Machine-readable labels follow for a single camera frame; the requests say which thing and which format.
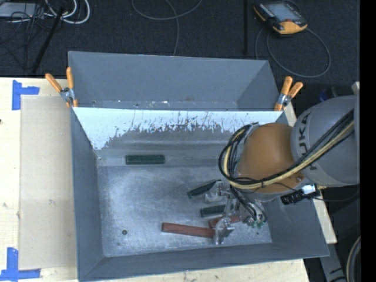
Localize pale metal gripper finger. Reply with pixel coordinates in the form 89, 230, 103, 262
204, 181, 224, 203
212, 217, 236, 246

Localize red-brown flat block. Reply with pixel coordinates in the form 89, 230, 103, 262
161, 222, 217, 239
208, 215, 241, 229

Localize dark green flat block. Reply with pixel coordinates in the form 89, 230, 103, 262
187, 180, 219, 199
125, 154, 166, 166
200, 204, 227, 219

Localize grey metal bin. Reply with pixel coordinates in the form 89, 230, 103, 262
68, 50, 331, 282

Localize pale wood flat board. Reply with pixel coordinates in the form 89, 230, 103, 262
18, 95, 78, 271

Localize black cylinder on white bracket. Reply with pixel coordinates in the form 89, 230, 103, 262
280, 183, 321, 206

